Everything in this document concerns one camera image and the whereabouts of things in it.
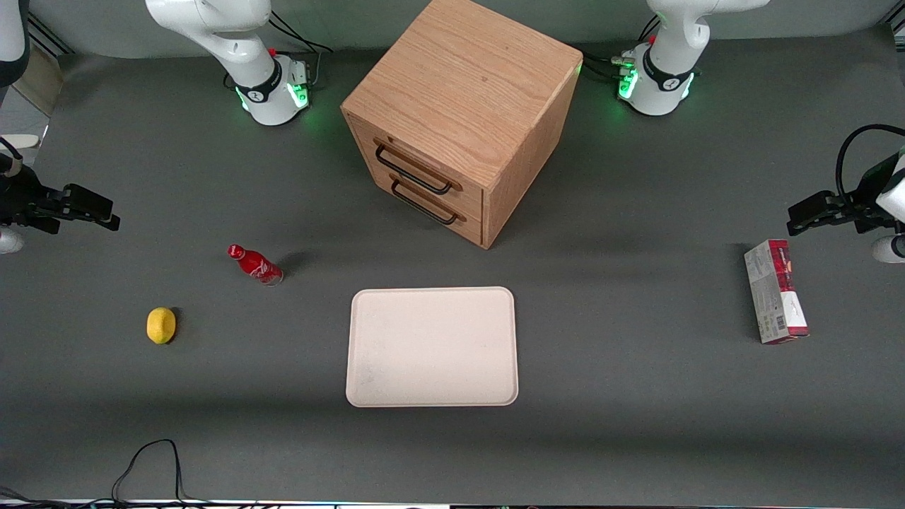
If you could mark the red plaid cardboard box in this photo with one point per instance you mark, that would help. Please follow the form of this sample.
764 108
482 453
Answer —
774 293

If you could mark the beige rectangular tray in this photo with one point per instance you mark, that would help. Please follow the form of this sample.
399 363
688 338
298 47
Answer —
431 346

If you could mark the wooden two-drawer cabinet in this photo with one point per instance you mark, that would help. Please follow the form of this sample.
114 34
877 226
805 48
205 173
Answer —
481 71

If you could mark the beige chair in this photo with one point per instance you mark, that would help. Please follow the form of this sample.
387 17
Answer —
39 81

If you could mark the yellow lemon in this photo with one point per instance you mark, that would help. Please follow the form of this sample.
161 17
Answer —
161 326

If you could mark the red cola bottle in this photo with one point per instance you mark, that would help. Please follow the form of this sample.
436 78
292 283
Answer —
256 265

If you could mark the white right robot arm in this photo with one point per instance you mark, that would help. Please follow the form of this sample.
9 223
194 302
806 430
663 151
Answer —
247 49

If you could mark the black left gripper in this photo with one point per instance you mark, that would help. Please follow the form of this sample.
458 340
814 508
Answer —
865 203

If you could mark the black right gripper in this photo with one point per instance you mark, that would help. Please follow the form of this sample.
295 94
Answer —
24 197

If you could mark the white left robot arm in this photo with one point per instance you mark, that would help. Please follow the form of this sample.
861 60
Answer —
672 56

